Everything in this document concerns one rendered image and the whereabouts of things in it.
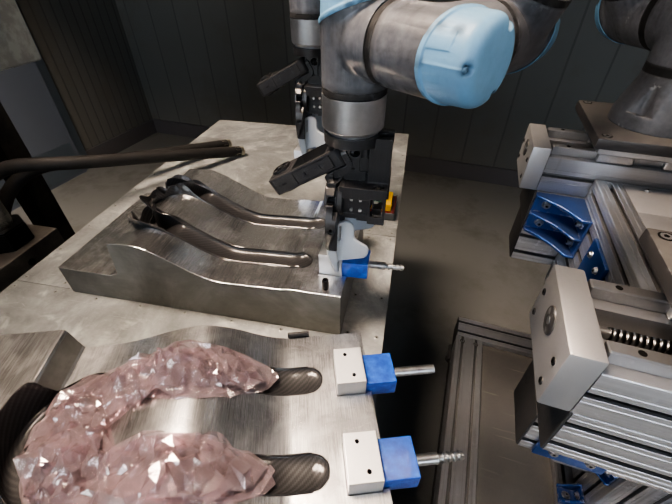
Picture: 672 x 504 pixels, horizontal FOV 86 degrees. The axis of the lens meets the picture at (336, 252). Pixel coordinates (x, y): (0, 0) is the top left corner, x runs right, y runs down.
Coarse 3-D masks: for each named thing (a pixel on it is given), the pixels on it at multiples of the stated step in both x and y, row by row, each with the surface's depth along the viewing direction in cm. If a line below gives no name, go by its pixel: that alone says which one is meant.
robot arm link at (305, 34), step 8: (296, 24) 61; (304, 24) 61; (312, 24) 61; (296, 32) 62; (304, 32) 61; (312, 32) 61; (296, 40) 63; (304, 40) 62; (312, 40) 62; (320, 40) 62; (304, 48) 64; (312, 48) 63
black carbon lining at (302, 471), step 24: (24, 384) 40; (72, 384) 44; (288, 384) 47; (312, 384) 47; (24, 408) 40; (0, 432) 38; (24, 432) 40; (0, 456) 37; (264, 456) 39; (288, 456) 40; (312, 456) 40; (0, 480) 36; (288, 480) 38; (312, 480) 38
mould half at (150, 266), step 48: (240, 192) 74; (96, 240) 69; (144, 240) 57; (240, 240) 65; (288, 240) 64; (96, 288) 65; (144, 288) 62; (192, 288) 59; (240, 288) 57; (288, 288) 55; (336, 288) 55
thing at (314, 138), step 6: (306, 120) 72; (312, 120) 72; (306, 126) 72; (312, 126) 72; (306, 132) 73; (312, 132) 73; (318, 132) 72; (306, 138) 73; (312, 138) 73; (318, 138) 73; (300, 144) 74; (306, 144) 74; (312, 144) 74; (318, 144) 74; (300, 150) 76; (306, 150) 75
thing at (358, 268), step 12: (324, 240) 58; (324, 252) 56; (324, 264) 56; (348, 264) 56; (360, 264) 55; (372, 264) 57; (384, 264) 57; (396, 264) 57; (348, 276) 57; (360, 276) 57
